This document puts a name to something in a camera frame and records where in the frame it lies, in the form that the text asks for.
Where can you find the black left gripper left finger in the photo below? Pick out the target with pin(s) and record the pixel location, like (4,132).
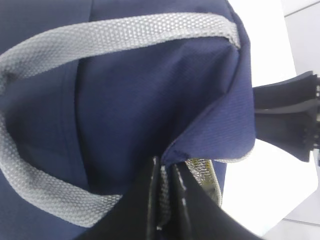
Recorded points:
(134,217)

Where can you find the navy insulated lunch bag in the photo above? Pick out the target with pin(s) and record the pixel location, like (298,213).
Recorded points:
(90,90)

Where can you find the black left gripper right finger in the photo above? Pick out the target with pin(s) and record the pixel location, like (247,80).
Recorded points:
(194,215)

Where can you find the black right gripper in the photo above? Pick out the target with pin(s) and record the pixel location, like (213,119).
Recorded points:
(287,114)

